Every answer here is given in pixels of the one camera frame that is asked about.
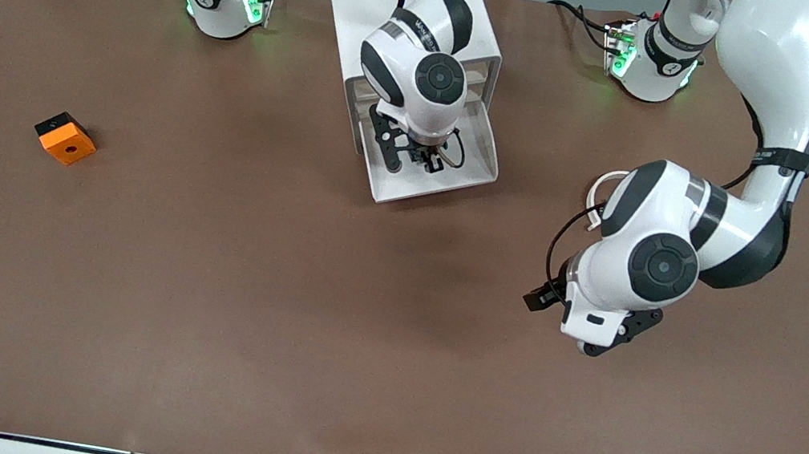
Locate brown table cover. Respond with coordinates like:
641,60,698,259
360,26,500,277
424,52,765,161
0,0,809,454

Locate orange and black block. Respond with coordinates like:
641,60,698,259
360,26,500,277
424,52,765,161
30,107,102,170

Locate white curved plastic ring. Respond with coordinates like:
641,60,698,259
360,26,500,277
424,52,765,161
581,165,632,237

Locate black base cable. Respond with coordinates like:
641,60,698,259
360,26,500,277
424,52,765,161
541,0,626,55

